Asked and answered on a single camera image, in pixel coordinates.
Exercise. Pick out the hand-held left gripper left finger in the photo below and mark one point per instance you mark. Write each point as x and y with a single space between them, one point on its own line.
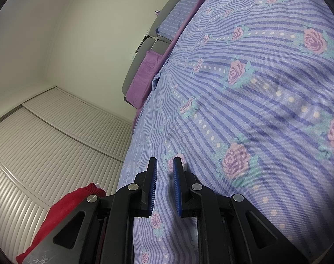
152 187

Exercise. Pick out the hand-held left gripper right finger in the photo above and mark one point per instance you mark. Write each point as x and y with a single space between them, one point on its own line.
178 187

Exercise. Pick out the red garment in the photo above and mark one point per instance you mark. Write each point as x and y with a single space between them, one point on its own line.
65 203

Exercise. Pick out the white louvred wardrobe door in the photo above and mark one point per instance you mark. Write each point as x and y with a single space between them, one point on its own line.
32 170
87 121

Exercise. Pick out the purple pillow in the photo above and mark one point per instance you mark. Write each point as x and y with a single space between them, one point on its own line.
143 79

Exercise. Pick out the blue striped floral blanket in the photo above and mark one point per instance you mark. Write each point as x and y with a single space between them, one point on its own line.
252 101

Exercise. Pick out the grey padded headboard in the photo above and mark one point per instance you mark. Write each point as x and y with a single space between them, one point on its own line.
140 57

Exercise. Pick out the purple bed sheet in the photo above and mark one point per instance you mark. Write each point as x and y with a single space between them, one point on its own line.
167 50

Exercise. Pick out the blue striped pillow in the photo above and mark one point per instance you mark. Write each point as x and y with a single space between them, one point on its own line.
178 19

